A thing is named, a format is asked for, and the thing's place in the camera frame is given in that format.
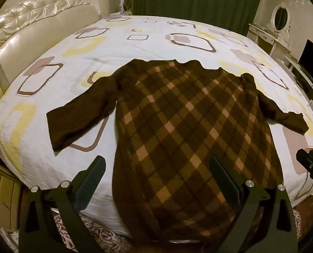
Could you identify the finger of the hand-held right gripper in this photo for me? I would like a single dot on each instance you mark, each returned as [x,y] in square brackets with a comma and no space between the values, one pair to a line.
[309,160]

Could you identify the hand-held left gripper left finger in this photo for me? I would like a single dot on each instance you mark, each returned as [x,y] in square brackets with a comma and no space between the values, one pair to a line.
[92,183]

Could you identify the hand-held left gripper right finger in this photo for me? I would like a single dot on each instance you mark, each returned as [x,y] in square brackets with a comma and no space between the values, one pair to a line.
[225,180]

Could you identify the brown plaid sweater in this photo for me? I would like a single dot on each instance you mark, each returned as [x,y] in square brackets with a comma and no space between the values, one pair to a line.
[177,126]

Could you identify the floral patterned cloth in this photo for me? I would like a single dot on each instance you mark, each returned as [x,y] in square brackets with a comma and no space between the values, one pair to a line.
[101,232]

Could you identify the white dressing table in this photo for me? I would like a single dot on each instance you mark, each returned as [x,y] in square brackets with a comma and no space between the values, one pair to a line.
[264,38]

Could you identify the white oval vanity mirror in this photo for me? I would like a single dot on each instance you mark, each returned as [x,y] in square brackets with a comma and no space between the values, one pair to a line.
[280,18]

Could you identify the cream tufted headboard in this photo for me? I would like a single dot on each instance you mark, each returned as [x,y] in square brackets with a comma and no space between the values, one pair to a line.
[46,21]

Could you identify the small white table fan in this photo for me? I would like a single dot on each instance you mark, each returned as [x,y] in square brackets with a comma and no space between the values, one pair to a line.
[126,4]

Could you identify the green curtain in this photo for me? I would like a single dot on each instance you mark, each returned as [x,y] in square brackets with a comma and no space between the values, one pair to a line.
[196,0]

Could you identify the cream bed frame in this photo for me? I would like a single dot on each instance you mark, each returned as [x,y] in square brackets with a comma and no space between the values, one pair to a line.
[3,197]

